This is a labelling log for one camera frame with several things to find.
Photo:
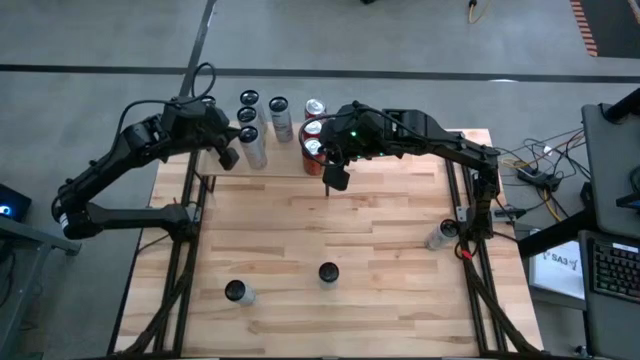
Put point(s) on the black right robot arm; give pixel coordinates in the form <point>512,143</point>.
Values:
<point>450,145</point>

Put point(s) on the Celsius can blue text band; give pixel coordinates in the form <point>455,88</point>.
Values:
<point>328,274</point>

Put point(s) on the grey metal mounting bracket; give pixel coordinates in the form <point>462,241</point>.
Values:
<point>462,214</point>

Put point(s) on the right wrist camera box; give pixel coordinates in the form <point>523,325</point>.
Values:
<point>336,177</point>

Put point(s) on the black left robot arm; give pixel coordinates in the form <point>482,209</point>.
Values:
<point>105,170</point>

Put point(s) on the black mat orange striped edge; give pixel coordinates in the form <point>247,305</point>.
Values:
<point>615,25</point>

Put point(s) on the Celsius can pineapple print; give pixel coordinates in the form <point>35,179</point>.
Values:
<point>246,115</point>

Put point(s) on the Celsius Arctic Vibe can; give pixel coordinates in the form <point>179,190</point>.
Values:
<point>282,125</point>

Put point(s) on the red Coca-Cola can dark figure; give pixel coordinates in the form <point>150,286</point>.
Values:
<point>315,107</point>

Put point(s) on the Celsius can orange print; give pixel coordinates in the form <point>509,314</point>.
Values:
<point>249,98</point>

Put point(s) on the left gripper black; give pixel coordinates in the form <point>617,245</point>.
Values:
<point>195,122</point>

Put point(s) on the black box blue light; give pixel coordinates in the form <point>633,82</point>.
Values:
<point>15,202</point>

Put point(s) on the black aluminium rail frame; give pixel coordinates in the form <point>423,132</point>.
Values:
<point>483,320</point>
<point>181,270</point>

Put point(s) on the small red clip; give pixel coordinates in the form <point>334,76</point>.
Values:
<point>468,253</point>

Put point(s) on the grey desk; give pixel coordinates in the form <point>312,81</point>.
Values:
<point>607,325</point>

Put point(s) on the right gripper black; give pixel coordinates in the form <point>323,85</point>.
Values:
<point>360,132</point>

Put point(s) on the black power strip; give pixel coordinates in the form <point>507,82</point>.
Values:
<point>532,176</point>

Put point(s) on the wooden shelf black frame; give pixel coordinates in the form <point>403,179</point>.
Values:
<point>285,165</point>

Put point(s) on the grey metal bench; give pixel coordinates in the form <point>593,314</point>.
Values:
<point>45,239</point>

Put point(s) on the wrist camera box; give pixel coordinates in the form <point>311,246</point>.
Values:
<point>336,177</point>
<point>229,157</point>

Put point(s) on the white paper sheet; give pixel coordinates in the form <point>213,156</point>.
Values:
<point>557,272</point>

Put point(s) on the tall white Celsius can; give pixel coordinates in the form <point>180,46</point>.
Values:
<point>237,291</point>
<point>254,150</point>

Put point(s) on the black diagonal strut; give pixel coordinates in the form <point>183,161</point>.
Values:
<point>550,236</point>
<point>625,105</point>

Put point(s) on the black backlit keyboard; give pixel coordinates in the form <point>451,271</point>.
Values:
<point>617,272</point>

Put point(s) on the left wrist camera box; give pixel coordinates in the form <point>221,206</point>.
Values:
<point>229,157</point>

